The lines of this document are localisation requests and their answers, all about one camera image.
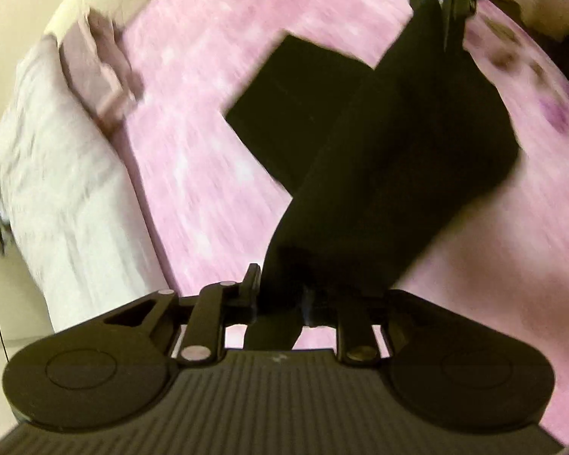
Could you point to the pale pink pillow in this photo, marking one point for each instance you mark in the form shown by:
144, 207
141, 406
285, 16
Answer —
99, 66

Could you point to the black pants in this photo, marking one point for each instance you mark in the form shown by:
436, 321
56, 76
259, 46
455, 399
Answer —
384, 151

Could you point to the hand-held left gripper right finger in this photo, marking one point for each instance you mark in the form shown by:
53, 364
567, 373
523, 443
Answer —
313, 308

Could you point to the white striped quilt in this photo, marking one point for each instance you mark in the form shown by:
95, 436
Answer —
66, 199

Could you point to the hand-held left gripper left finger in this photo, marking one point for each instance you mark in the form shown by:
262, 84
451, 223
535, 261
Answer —
252, 289

